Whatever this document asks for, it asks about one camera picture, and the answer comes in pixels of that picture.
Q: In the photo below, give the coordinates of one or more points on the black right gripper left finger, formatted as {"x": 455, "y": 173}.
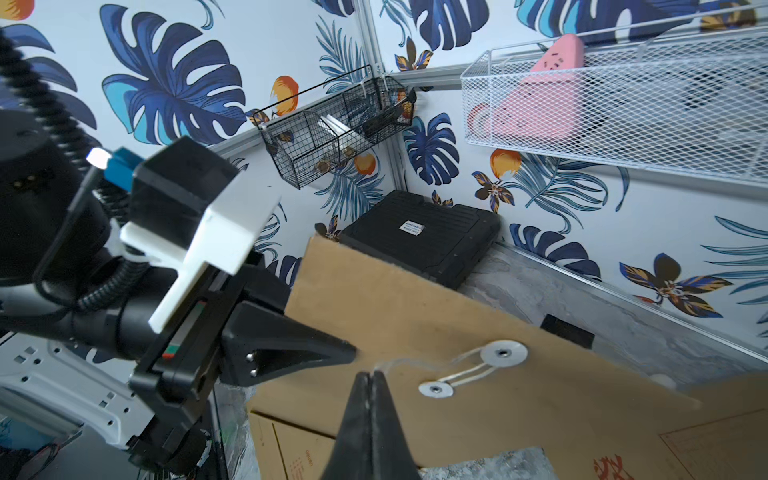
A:
{"x": 351, "y": 454}

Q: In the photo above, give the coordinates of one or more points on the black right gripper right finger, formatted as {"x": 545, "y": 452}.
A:
{"x": 390, "y": 456}

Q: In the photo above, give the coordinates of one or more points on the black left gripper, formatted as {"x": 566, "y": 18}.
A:
{"x": 230, "y": 325}

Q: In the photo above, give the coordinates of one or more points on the brown kraft file bag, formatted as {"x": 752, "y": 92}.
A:
{"x": 288, "y": 452}
{"x": 725, "y": 439}
{"x": 468, "y": 381}

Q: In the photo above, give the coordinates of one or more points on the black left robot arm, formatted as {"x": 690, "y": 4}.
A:
{"x": 141, "y": 273}

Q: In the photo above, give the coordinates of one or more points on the black plastic tool case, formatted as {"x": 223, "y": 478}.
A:
{"x": 440, "y": 243}

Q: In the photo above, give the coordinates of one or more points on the small black box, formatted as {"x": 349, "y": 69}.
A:
{"x": 568, "y": 331}

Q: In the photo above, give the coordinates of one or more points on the pink triangle item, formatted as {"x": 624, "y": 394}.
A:
{"x": 541, "y": 105}

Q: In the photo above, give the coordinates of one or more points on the black wire basket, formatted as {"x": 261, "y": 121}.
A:
{"x": 311, "y": 141}

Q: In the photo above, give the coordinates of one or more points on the clear white mesh wall basket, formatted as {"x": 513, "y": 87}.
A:
{"x": 689, "y": 97}

